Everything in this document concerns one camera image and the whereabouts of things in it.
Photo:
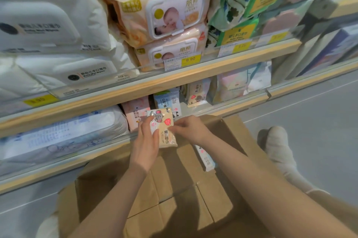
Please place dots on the neighbouring wooden shelf unit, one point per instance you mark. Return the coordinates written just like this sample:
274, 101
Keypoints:
307, 82

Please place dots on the brown cardboard box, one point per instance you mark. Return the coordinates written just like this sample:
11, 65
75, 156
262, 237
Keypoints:
179, 207

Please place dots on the grey metal shelf bracket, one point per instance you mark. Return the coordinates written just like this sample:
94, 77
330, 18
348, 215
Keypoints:
321, 5

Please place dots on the pink small wipes packet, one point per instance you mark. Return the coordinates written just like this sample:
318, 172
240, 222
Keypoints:
134, 109

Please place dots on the white wet wipes packet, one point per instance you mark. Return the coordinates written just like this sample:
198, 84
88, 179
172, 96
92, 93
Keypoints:
42, 8
14, 83
84, 64

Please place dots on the yellow price tag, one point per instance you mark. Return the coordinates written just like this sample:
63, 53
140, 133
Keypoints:
40, 100
278, 36
242, 47
191, 60

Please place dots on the person's right forearm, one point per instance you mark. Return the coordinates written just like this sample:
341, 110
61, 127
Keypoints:
265, 184

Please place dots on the cream elephant print wipes pack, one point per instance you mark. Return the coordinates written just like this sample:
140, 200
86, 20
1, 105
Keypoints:
197, 92
166, 131

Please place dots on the person's right hand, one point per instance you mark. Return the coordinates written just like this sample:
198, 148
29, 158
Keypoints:
193, 131

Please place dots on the white pack with blue print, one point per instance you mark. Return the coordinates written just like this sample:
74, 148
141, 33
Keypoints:
56, 134

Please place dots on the person's left hand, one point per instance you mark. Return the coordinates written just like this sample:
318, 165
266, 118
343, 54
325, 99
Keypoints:
145, 148

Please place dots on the white sock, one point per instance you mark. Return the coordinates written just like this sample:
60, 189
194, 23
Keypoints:
299, 179

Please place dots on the person's right leg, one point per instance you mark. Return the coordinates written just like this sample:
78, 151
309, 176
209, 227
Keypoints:
335, 204

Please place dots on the wooden store shelving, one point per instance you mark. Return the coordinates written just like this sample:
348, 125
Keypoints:
167, 81

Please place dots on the person's left forearm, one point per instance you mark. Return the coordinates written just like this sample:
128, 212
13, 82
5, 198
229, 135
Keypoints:
112, 207

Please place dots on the blue panda print wipes pack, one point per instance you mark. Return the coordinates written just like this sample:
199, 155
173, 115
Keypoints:
207, 159
166, 99

